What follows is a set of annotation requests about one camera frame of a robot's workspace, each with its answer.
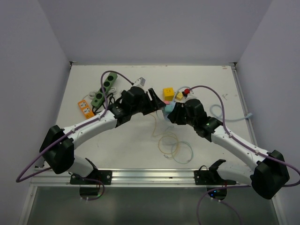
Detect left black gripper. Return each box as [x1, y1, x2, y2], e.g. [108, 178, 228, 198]
[131, 88, 166, 115]

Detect small blue charger plug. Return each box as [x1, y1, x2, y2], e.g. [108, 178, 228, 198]
[164, 104, 175, 114]

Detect yellow cube socket adapter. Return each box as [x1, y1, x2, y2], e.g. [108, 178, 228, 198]
[163, 87, 175, 101]

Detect pale yellow plug adapter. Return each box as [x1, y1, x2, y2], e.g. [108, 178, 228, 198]
[175, 92, 184, 101]

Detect yellowish thin cable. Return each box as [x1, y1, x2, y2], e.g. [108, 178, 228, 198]
[150, 112, 182, 160]

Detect thin light blue cable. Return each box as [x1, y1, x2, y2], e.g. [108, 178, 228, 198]
[163, 111, 195, 165]

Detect green power strip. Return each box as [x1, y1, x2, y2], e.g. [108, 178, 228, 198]
[91, 73, 118, 108]

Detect orange power strip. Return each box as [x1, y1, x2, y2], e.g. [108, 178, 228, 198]
[77, 99, 94, 119]

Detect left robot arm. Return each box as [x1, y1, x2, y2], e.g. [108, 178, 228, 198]
[40, 86, 165, 184]

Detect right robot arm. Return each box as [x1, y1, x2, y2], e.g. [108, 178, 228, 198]
[167, 99, 290, 199]

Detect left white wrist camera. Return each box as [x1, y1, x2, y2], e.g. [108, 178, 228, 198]
[133, 77, 146, 89]

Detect aluminium rail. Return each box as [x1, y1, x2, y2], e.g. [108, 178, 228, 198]
[30, 166, 251, 188]

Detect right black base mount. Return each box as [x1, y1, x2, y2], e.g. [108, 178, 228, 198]
[194, 165, 236, 186]

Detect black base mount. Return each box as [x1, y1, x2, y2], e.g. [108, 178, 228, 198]
[70, 170, 113, 185]
[194, 165, 236, 186]

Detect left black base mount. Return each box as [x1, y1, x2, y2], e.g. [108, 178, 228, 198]
[70, 170, 113, 185]

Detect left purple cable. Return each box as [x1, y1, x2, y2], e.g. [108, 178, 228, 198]
[15, 70, 136, 201]

